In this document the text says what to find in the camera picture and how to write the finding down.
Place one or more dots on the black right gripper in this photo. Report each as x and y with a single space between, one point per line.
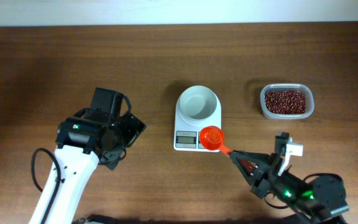
268 173

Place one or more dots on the orange measuring scoop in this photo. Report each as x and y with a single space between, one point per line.
212 138

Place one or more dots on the white bowl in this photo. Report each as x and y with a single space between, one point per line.
197 102

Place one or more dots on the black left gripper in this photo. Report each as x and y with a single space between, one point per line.
132 129

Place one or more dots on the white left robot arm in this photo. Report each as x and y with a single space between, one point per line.
70 172

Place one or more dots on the red adzuki beans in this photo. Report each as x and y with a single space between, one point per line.
285 102

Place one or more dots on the clear plastic bean container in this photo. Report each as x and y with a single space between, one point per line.
287 86

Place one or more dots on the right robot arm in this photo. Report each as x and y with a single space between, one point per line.
322 200

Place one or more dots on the white digital kitchen scale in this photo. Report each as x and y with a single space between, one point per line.
187 131

